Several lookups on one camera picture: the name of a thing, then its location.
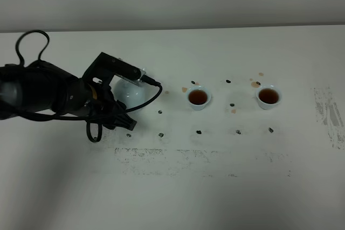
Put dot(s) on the light blue porcelain teapot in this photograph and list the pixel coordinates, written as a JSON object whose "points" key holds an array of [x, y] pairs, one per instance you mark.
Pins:
{"points": [[129, 94]]}

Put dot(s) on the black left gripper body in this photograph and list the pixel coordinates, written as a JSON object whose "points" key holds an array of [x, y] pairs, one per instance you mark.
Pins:
{"points": [[88, 99]]}

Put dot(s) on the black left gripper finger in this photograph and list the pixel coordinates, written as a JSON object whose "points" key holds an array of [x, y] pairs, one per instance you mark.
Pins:
{"points": [[119, 118]]}

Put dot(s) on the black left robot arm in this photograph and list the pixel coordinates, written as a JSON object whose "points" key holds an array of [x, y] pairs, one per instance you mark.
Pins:
{"points": [[42, 86]]}

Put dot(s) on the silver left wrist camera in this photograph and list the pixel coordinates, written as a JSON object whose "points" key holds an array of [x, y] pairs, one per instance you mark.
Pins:
{"points": [[105, 67]]}

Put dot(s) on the left light blue teacup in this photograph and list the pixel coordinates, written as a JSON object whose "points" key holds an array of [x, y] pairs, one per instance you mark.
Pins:
{"points": [[198, 97]]}

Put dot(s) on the right light blue teacup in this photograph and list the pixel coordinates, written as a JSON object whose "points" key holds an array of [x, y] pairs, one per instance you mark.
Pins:
{"points": [[268, 96]]}

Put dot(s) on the light blue teacup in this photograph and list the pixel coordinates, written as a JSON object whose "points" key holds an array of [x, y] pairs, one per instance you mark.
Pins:
{"points": [[268, 96], [198, 97]]}

